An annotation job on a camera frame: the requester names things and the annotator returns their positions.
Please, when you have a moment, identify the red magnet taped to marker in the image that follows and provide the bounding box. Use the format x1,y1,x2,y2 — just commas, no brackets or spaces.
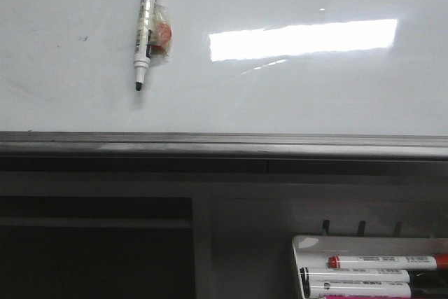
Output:
147,4,173,57

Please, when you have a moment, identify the black whiteboard marker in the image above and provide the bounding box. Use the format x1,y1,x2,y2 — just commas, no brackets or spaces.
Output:
134,0,157,92

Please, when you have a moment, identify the white whiteboard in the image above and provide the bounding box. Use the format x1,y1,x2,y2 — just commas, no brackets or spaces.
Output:
1,0,447,136

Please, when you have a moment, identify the grey whiteboard ledge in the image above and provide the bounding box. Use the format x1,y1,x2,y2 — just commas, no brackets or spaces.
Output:
1,131,447,175

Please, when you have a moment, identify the dark metal hook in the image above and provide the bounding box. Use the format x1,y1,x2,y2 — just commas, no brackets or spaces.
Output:
357,221,366,237
393,221,403,237
322,219,330,236

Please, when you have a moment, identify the white marker tray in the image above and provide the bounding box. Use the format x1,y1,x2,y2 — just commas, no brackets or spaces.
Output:
292,235,447,298

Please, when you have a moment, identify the upper black capped marker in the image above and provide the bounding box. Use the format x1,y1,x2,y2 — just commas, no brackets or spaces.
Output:
299,267,447,284

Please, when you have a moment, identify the black capped marker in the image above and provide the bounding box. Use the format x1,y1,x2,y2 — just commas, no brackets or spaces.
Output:
302,281,448,299
299,267,447,284

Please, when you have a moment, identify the lower black capped marker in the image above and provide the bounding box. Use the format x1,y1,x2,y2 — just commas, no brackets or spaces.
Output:
302,281,448,299

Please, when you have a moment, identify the pink marker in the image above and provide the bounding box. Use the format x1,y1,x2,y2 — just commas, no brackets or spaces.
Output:
323,295,448,299

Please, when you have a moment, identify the red capped marker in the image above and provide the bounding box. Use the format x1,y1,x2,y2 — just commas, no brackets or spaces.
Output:
328,253,447,270

